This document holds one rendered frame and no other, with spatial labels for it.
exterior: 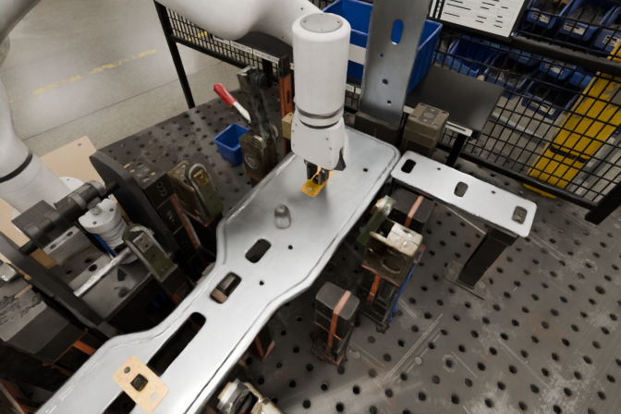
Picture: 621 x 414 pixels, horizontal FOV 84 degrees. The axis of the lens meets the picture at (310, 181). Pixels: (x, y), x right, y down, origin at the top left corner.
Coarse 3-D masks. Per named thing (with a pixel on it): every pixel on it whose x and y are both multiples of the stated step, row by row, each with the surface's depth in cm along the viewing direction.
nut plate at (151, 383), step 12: (132, 360) 52; (120, 372) 51; (132, 372) 51; (144, 372) 51; (120, 384) 50; (132, 384) 49; (144, 384) 49; (156, 384) 50; (132, 396) 49; (144, 396) 49; (144, 408) 48
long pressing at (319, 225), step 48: (384, 144) 83; (288, 192) 73; (336, 192) 73; (240, 240) 66; (288, 240) 66; (336, 240) 66; (240, 288) 59; (288, 288) 59; (144, 336) 54; (240, 336) 54; (96, 384) 50; (192, 384) 50
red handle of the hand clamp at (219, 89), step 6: (216, 84) 74; (216, 90) 73; (222, 90) 73; (222, 96) 74; (228, 96) 73; (228, 102) 74; (234, 102) 74; (234, 108) 74; (240, 108) 74; (240, 114) 74; (246, 114) 74; (246, 120) 75; (264, 132) 75
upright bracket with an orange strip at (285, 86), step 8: (288, 56) 72; (280, 64) 71; (288, 64) 73; (280, 72) 73; (288, 72) 74; (280, 80) 74; (288, 80) 76; (280, 88) 76; (288, 88) 77; (280, 96) 78; (288, 96) 79; (288, 104) 80; (288, 112) 82
